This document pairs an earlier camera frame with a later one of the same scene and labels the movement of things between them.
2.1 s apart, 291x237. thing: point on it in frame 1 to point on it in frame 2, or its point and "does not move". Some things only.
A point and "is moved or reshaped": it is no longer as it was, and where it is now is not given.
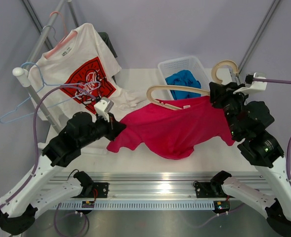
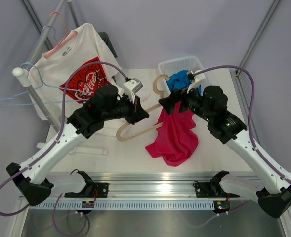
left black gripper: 115,128 to 137,113
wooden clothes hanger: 231,62 to 121,139
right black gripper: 219,93 to 169,102
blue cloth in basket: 183,78 does not move
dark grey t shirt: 105,37 does not move
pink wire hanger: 67,37 does not move
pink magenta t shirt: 196,130 is moved or reshaped
